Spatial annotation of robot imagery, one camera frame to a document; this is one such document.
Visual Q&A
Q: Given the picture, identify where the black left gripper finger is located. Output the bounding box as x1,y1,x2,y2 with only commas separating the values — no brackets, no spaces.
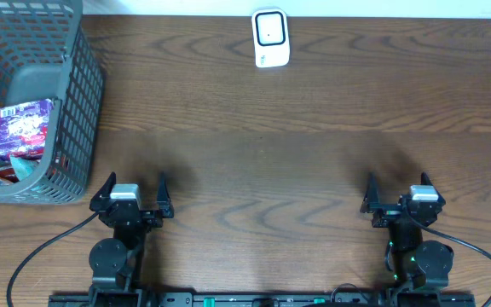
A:
156,172,174,218
90,172,117,211

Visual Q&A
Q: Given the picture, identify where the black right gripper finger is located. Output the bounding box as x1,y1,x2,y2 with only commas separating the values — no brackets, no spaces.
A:
360,173,380,213
420,172,446,207

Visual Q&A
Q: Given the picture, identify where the orange red snack bar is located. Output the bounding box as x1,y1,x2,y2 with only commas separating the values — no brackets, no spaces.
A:
0,165,19,186

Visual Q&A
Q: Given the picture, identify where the purple snack packet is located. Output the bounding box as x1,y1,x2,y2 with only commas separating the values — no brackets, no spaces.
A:
0,99,54,161

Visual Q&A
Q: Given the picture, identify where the teal snack wrapper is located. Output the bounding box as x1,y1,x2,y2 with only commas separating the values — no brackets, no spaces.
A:
9,155,41,181

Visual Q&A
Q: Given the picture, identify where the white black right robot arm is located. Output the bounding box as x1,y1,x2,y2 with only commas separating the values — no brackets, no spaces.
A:
361,173,454,306

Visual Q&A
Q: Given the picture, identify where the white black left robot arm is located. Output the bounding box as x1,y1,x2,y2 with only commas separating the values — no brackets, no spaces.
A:
89,173,174,306

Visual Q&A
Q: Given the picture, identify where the grey plastic mesh basket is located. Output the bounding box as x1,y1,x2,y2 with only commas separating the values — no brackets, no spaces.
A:
0,0,104,205

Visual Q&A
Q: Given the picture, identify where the black left camera cable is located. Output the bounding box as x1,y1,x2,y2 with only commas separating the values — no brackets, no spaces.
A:
5,211,100,307

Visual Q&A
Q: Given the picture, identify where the black camera cable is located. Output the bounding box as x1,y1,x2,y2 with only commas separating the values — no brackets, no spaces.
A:
5,211,100,307
402,200,491,307

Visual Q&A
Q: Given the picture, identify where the black right camera cable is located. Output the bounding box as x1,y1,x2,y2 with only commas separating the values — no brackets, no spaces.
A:
402,200,491,307

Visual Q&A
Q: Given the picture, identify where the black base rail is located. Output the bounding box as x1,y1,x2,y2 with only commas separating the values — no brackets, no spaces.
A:
48,291,477,307

